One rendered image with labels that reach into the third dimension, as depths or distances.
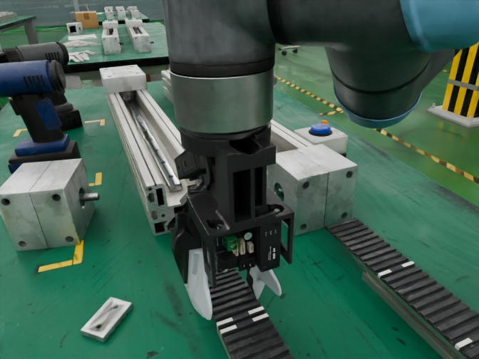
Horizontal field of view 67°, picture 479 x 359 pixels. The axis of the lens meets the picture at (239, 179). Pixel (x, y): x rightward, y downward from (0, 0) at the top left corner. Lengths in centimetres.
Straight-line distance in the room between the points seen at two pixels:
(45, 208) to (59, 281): 10
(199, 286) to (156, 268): 16
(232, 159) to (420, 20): 13
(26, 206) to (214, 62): 40
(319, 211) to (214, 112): 33
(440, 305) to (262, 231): 22
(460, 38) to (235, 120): 13
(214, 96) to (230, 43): 3
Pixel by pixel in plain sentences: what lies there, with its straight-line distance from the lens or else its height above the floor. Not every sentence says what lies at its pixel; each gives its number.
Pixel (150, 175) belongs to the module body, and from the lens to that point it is 55.
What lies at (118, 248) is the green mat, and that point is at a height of 78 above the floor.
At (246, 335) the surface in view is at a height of 82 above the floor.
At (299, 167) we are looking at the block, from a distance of 52.
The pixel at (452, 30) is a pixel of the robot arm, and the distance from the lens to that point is 22.
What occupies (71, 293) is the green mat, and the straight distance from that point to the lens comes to 51.
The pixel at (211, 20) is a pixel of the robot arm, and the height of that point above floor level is 109.
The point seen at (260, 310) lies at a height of 82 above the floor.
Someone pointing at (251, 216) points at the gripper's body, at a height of 96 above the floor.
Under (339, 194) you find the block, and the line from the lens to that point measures 55.
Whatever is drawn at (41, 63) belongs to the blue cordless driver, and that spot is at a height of 100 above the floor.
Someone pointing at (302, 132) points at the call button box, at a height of 84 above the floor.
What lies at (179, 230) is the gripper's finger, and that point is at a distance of 33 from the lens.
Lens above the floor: 110
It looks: 28 degrees down
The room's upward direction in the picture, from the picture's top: 2 degrees counter-clockwise
